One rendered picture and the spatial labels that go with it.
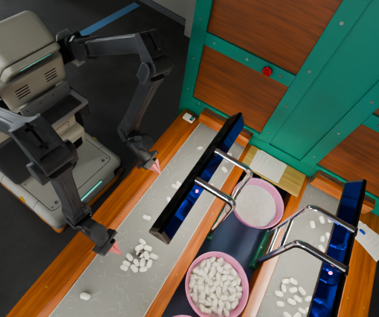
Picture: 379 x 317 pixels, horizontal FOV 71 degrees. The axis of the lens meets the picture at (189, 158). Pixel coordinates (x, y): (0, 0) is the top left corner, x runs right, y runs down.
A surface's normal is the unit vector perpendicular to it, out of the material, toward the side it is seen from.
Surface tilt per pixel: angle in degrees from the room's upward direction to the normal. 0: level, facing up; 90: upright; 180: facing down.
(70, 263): 0
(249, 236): 0
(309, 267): 0
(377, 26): 90
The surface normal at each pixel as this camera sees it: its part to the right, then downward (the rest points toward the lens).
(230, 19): -0.51, 0.70
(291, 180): 0.14, -0.51
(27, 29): 0.65, 0.00
